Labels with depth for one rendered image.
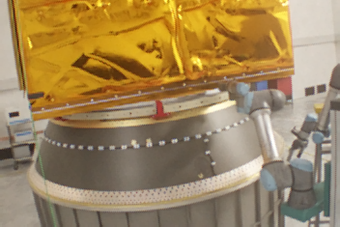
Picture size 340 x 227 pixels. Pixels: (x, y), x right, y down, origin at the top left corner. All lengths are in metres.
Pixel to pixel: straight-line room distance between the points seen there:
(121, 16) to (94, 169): 0.99
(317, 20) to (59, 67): 9.18
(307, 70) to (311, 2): 1.89
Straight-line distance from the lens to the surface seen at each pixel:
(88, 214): 2.54
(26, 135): 7.45
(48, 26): 2.29
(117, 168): 2.42
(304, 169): 1.86
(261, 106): 1.95
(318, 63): 10.82
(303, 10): 10.49
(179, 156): 2.39
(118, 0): 2.37
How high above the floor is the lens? 2.16
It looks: 10 degrees down
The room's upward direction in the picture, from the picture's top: 7 degrees counter-clockwise
